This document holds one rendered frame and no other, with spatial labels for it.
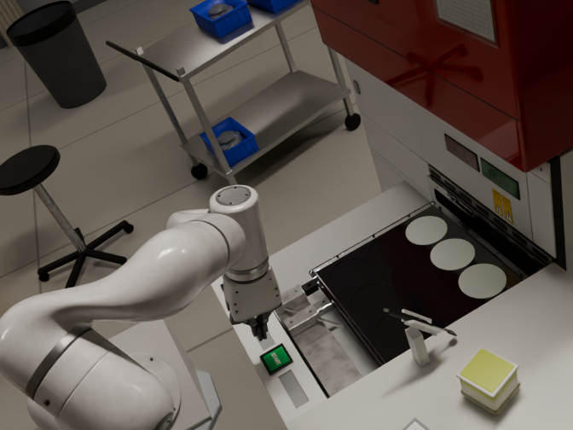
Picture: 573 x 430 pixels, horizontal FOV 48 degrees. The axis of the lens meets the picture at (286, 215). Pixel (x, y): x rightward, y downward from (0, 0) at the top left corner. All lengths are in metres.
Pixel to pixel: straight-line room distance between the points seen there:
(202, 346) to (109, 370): 2.10
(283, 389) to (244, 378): 1.33
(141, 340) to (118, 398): 0.79
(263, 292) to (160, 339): 0.39
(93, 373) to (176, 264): 0.15
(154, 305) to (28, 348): 0.14
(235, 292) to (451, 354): 0.42
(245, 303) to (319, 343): 0.31
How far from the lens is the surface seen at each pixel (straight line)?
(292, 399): 1.31
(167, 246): 0.76
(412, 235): 1.61
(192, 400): 1.52
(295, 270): 1.73
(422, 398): 1.24
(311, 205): 3.25
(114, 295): 0.75
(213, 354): 2.79
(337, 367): 1.42
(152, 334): 1.53
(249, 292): 1.20
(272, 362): 1.37
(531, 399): 1.22
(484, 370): 1.17
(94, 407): 0.75
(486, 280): 1.48
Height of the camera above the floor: 2.00
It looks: 38 degrees down
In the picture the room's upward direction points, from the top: 23 degrees counter-clockwise
